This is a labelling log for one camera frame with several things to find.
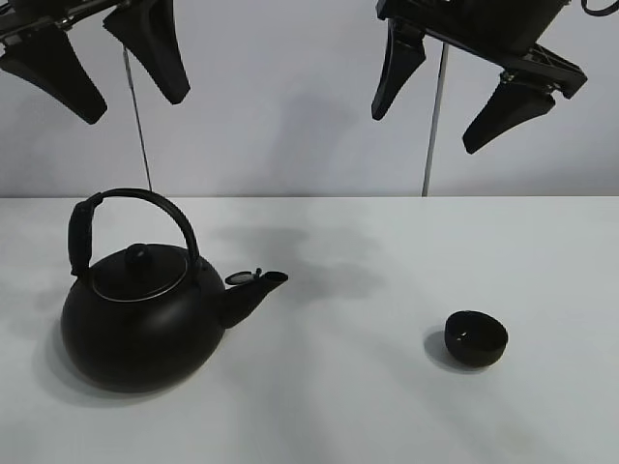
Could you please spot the grey metal background pole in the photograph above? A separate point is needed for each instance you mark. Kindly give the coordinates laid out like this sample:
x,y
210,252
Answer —
x,y
435,117

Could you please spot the thin dark background pole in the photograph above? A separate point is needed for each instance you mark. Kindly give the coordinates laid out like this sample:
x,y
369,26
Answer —
x,y
136,114

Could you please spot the black teapot with handle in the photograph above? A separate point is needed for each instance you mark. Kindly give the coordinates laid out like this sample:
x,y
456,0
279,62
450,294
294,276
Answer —
x,y
149,315

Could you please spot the small black teacup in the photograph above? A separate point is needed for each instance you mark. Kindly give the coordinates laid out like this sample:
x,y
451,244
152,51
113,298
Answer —
x,y
474,338

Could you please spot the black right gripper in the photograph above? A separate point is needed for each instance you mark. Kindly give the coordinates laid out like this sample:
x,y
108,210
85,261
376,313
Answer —
x,y
504,33

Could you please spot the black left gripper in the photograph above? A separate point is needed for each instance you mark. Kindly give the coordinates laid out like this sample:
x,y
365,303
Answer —
x,y
47,59

